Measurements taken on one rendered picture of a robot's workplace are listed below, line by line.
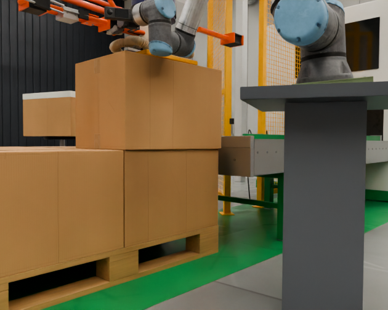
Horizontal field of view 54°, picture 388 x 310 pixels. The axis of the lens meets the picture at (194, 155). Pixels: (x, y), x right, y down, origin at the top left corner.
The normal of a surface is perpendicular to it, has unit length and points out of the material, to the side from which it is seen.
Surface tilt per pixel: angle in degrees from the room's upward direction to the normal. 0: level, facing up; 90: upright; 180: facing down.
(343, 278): 90
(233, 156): 90
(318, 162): 90
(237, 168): 90
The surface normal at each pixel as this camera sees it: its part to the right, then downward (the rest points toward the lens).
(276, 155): 0.73, 0.03
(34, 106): -0.44, 0.03
